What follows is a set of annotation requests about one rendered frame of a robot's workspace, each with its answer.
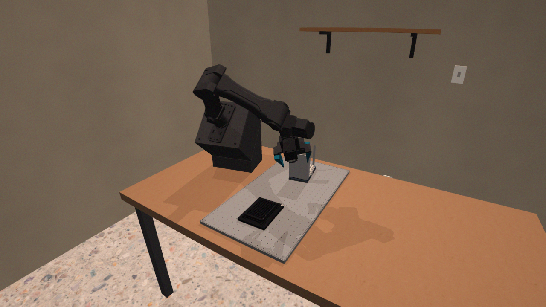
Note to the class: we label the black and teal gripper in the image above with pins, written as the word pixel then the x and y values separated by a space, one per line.
pixel 304 148

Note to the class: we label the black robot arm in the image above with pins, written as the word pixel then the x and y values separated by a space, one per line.
pixel 214 83

